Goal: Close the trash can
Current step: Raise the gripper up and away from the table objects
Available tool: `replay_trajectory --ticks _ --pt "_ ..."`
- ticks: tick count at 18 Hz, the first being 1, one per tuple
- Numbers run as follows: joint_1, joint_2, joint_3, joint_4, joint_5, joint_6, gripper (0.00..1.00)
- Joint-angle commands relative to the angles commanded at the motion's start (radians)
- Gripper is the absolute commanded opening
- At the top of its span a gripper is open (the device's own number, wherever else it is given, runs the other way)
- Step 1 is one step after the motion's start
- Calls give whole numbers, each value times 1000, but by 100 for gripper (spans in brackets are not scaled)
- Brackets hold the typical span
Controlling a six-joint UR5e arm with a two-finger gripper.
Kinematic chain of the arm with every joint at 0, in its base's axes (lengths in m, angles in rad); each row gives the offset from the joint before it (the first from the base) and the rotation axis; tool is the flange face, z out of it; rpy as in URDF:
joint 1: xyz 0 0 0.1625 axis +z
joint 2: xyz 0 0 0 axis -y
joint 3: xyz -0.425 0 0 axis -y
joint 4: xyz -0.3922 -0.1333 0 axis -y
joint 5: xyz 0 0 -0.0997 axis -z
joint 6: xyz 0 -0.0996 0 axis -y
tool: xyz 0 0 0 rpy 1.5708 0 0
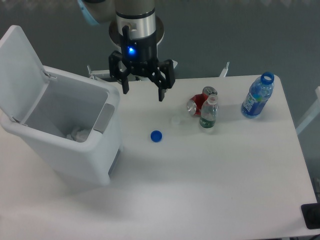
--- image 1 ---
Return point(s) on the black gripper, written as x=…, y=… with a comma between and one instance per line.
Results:
x=139, y=57

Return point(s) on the white trash can lid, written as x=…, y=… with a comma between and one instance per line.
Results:
x=23, y=78

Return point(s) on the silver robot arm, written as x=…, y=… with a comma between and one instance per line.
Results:
x=137, y=32

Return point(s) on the crushed red soda can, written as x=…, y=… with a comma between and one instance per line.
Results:
x=194, y=104

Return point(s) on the blue bottle cap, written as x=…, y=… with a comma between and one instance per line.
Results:
x=156, y=136

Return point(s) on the white trash can body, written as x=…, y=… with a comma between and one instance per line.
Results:
x=74, y=126

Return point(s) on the clear green-label bottle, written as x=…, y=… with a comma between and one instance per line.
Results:
x=209, y=111

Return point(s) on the crumpled white paper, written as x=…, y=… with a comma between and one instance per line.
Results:
x=78, y=134

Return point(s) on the blue drink bottle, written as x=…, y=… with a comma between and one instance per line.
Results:
x=258, y=95

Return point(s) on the black device at edge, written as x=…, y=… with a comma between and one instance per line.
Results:
x=311, y=215

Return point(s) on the white frame at right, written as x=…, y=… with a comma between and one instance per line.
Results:
x=312, y=112

